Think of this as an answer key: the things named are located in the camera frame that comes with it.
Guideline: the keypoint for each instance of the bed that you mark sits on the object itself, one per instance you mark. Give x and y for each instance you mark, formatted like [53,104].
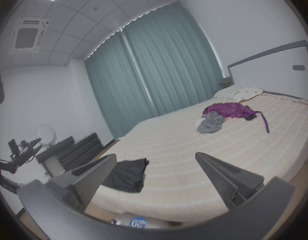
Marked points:
[194,159]

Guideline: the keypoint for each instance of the black T-shirt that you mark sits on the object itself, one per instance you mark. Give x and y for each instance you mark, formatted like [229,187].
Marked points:
[129,175]

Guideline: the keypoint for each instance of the blue-green curtain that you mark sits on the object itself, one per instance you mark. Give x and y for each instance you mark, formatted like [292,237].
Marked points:
[169,59]
[114,89]

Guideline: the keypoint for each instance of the black chest of drawers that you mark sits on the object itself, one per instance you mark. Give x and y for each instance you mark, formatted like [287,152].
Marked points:
[81,151]

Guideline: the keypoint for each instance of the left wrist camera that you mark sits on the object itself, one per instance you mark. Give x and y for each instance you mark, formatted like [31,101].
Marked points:
[13,145]

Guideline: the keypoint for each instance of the purple satin garment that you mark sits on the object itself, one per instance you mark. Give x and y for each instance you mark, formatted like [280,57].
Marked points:
[229,109]

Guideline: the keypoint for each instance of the round white mirror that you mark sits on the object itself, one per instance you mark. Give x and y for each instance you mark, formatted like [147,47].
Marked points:
[46,134]

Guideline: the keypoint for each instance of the grey bedside table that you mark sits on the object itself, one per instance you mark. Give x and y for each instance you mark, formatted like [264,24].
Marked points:
[225,81]

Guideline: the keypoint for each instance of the black dressing table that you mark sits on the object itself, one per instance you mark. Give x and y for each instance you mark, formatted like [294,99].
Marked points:
[54,151]

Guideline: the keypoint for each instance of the white printed pillow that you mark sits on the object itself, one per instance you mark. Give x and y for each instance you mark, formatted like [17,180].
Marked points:
[239,91]

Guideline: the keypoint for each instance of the white ceiling air conditioner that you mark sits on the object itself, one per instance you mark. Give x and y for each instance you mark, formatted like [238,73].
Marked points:
[28,36]

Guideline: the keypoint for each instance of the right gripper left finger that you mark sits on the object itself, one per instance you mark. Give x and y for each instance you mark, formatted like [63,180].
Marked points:
[94,181]

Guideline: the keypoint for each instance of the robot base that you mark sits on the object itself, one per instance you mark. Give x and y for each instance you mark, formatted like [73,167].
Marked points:
[141,221]

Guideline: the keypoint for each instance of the small black garment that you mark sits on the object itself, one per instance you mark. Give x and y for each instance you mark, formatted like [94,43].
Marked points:
[250,118]

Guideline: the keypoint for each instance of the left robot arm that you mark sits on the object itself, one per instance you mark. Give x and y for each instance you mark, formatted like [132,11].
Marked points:
[5,169]

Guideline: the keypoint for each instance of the grey knit garment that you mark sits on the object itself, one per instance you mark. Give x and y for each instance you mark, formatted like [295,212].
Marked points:
[210,124]

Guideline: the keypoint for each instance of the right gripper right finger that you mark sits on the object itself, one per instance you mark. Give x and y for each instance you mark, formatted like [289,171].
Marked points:
[221,181]

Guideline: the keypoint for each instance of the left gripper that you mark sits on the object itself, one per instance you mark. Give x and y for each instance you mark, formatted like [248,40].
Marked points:
[25,154]

